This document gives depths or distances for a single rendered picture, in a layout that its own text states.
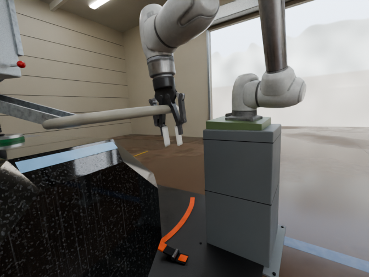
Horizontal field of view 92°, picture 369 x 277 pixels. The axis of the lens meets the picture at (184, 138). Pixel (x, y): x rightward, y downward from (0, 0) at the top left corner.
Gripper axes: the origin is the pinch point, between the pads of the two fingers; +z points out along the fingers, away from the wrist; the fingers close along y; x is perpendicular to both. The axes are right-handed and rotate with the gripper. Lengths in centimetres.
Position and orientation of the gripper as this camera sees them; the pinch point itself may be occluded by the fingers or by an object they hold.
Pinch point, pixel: (172, 136)
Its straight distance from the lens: 63.9
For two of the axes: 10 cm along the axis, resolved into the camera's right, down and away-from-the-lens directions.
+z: 1.5, 9.8, 1.5
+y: -9.0, 0.7, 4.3
